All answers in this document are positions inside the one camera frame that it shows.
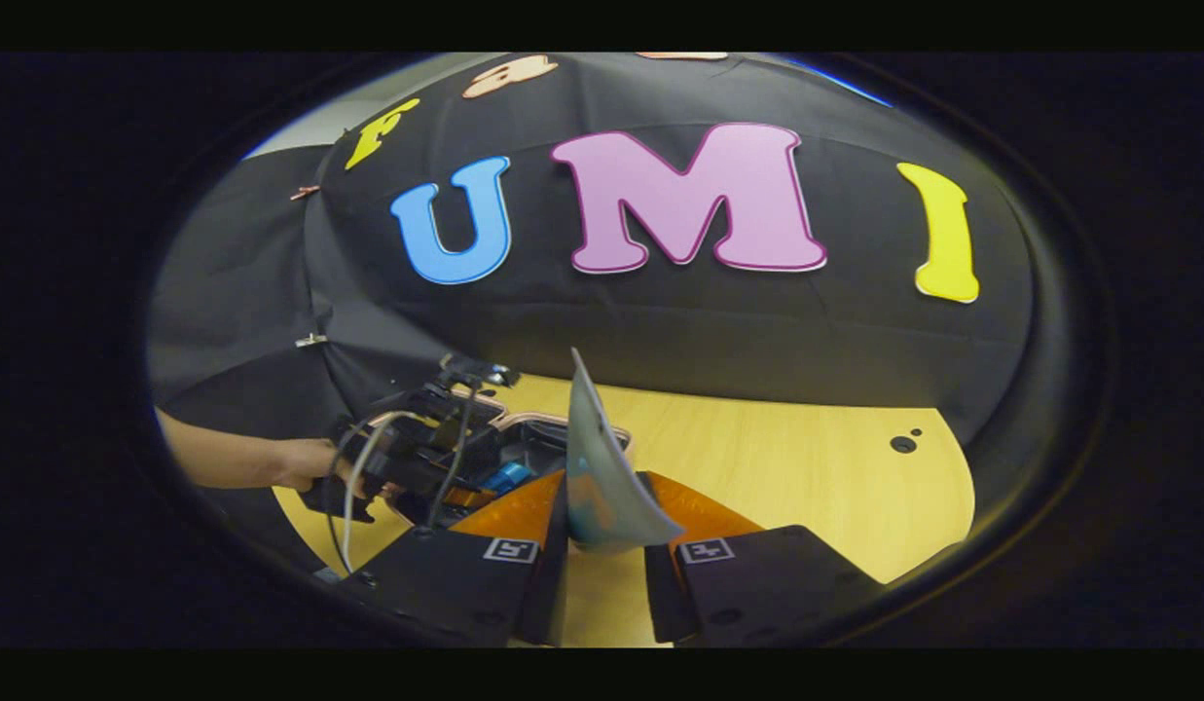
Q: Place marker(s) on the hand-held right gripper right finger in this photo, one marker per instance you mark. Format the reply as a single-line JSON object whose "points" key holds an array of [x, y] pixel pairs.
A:
{"points": [[665, 594]]}

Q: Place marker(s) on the small cloth clip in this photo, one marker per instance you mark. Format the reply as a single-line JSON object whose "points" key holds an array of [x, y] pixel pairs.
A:
{"points": [[310, 341], [305, 192]]}

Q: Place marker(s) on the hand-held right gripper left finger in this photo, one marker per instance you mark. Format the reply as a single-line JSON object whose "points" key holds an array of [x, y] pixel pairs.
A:
{"points": [[555, 594]]}

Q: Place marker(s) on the black backdrop cloth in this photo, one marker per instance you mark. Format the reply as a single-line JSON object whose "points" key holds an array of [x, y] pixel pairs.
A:
{"points": [[757, 321]]}

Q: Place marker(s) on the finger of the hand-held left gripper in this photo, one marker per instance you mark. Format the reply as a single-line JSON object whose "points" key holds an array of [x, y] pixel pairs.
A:
{"points": [[470, 497]]}

